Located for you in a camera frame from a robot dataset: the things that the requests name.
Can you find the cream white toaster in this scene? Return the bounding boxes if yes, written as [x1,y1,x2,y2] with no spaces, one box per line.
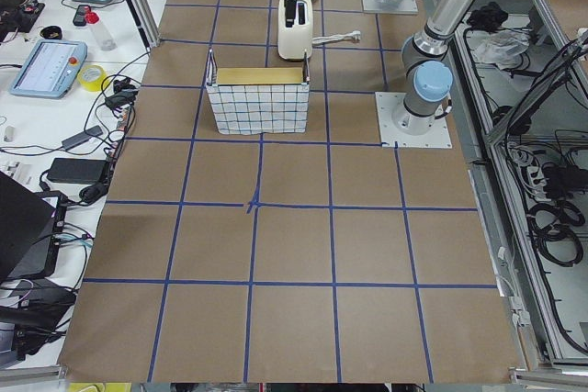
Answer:
[277,0,313,61]

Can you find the light wooden board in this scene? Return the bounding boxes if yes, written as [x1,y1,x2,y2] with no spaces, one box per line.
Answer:
[216,67,308,85]

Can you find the clear bottle red cap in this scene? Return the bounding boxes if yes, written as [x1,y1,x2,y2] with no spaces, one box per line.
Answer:
[85,10,117,51]

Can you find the yellow tape roll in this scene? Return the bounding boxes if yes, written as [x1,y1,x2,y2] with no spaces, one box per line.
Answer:
[76,64,107,92]

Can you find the crumpled white cloth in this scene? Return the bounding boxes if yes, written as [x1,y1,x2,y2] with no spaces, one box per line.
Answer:
[472,30,530,70]

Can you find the grey usb hub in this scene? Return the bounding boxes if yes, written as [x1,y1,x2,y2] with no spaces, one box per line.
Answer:
[62,125,103,151]

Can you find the small black bowl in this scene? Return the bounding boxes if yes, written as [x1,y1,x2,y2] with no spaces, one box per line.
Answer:
[40,26,62,40]

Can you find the near blue teach pendant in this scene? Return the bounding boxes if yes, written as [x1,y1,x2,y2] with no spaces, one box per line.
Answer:
[9,39,87,99]

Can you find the black power adapter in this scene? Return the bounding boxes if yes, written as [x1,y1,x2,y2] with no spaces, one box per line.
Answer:
[47,158,107,185]

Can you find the black laptop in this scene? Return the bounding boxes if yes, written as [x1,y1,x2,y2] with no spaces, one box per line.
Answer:
[1,174,66,282]

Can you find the white toaster power cable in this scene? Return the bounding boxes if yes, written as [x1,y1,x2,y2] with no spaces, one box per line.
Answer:
[311,30,363,46]

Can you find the wire basket with checkered cloth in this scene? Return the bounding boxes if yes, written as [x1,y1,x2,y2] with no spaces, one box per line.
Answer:
[206,50,311,135]

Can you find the black cable coils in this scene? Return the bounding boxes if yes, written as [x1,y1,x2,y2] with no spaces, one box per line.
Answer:
[526,198,585,269]

